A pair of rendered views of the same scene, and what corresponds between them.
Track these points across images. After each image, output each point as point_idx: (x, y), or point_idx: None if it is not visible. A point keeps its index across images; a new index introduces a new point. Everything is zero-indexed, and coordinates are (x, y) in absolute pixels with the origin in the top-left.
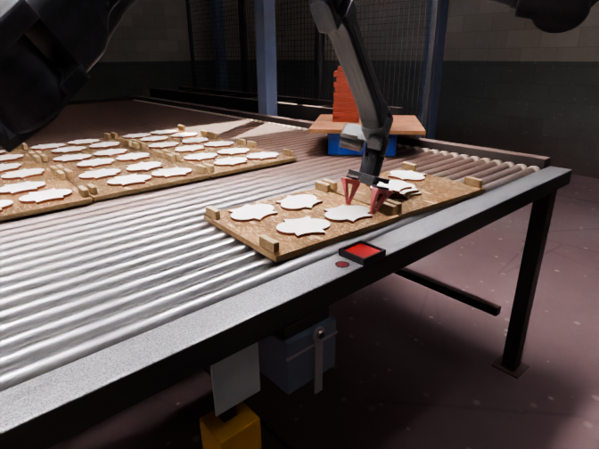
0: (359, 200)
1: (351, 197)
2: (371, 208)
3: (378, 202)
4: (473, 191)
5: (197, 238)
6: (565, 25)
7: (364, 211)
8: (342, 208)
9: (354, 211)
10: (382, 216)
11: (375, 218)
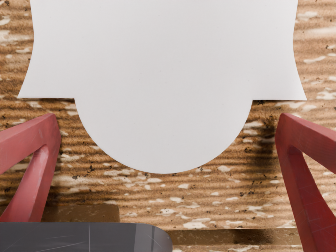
0: (301, 248)
1: (290, 175)
2: (31, 121)
3: (28, 201)
4: None
5: None
6: None
7: (104, 107)
8: (237, 30)
9: (143, 55)
10: (25, 166)
11: (9, 103)
